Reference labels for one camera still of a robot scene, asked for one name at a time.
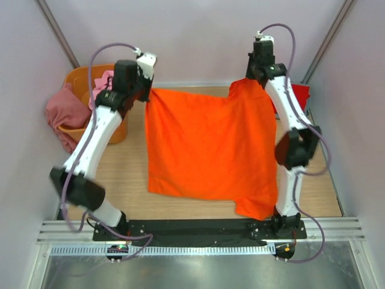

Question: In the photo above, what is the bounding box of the orange t-shirt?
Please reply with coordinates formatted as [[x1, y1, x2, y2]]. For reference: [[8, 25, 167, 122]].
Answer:
[[145, 78, 278, 220]]

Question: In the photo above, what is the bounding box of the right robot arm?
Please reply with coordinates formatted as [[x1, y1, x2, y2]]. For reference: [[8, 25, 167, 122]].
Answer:
[[246, 34, 321, 239]]

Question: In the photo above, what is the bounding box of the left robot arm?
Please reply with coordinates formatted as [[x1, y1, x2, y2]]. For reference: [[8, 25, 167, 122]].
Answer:
[[49, 53, 156, 241]]

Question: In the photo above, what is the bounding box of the light pink crumpled shirt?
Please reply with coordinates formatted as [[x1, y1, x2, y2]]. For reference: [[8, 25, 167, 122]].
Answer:
[[87, 70, 114, 110]]

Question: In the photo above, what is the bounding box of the orange plastic basket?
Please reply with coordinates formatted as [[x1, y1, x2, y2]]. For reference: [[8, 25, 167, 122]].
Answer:
[[58, 64, 128, 145]]

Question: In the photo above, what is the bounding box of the folded red t-shirt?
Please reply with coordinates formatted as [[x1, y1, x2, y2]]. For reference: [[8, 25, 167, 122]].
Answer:
[[292, 84, 310, 112]]

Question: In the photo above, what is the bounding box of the dusty pink crumpled shirt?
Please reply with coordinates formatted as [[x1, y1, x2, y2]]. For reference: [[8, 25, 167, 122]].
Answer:
[[45, 83, 91, 154]]

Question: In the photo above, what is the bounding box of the folded grey t-shirt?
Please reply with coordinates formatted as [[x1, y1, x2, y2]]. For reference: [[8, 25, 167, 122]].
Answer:
[[304, 98, 310, 117]]

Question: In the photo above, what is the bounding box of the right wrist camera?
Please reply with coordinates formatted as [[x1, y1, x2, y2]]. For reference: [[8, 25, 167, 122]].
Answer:
[[254, 31, 274, 45]]

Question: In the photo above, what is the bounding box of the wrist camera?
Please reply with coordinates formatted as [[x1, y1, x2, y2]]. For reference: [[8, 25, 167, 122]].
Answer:
[[254, 31, 274, 45], [134, 48, 157, 81]]

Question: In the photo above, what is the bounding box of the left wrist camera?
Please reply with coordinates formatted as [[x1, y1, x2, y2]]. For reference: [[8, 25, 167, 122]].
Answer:
[[134, 48, 157, 81]]

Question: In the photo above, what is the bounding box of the left corner aluminium post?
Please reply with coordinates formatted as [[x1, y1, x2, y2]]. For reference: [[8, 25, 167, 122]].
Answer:
[[35, 0, 80, 69]]

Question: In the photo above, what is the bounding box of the corner aluminium post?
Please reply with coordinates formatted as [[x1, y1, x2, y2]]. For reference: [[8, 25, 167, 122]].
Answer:
[[35, 0, 80, 69], [301, 0, 357, 85]]

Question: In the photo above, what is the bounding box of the right corner aluminium post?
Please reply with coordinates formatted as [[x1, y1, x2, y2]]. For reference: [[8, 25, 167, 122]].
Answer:
[[301, 0, 357, 85]]

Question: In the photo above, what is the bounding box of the white slotted cable duct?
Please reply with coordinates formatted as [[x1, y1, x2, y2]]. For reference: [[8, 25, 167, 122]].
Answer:
[[51, 243, 276, 257]]

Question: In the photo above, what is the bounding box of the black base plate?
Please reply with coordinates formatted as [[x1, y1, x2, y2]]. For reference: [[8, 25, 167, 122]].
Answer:
[[92, 218, 308, 249]]

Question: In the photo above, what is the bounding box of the aluminium rail frame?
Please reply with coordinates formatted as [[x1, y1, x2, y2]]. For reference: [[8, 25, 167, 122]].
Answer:
[[29, 216, 384, 288]]

